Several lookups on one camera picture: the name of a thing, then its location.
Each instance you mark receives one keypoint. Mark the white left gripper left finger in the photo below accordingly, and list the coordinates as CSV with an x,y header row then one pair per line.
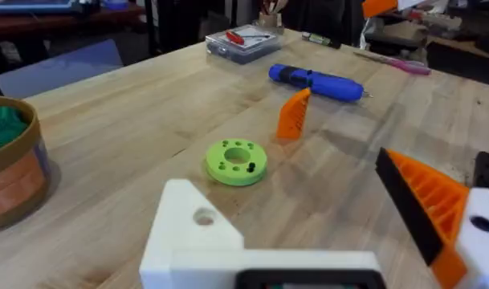
x,y
186,237

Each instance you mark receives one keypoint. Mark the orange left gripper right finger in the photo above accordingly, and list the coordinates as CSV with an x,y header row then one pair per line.
x,y
437,200

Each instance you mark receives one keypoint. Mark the small black screw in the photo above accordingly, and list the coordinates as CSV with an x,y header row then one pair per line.
x,y
251,167

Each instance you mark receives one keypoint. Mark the blue electric screwdriver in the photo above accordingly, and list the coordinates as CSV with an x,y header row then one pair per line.
x,y
324,84

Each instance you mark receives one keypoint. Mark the green disc with holes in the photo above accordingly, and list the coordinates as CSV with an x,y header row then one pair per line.
x,y
228,170

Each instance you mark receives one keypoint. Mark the orange ribbed wedge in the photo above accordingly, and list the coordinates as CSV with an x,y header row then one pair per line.
x,y
292,118

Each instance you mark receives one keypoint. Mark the brown tub with toys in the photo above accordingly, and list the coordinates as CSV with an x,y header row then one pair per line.
x,y
15,180

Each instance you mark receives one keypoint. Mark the clear plastic box with tools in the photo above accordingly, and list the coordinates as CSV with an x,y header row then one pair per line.
x,y
244,46

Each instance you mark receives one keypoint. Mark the green and black marker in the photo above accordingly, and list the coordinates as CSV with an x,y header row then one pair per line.
x,y
318,39

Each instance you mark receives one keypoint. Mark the orange box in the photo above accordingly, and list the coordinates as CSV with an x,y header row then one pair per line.
x,y
378,7

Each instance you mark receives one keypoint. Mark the blue-grey chair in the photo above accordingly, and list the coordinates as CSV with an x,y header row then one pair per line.
x,y
59,68

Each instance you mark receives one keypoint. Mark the cup with pens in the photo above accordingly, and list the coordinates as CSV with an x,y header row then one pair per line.
x,y
270,20

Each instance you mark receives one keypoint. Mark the dark wooden side table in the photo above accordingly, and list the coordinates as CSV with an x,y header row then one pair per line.
x,y
63,22

